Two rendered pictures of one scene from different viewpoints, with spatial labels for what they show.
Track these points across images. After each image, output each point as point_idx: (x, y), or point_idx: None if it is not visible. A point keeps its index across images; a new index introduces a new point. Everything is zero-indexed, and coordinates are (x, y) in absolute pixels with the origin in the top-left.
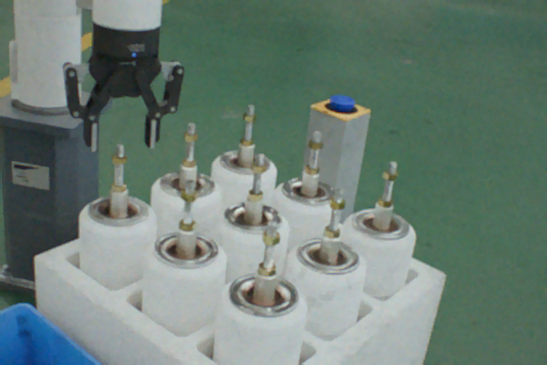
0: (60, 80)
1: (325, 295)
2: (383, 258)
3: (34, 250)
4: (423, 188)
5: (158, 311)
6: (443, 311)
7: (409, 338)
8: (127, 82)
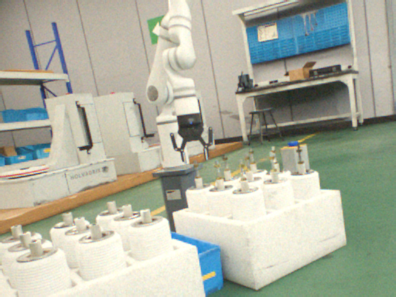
0: (178, 155)
1: (274, 192)
2: (302, 182)
3: None
4: (368, 195)
5: (213, 212)
6: (365, 227)
7: (326, 218)
8: (192, 135)
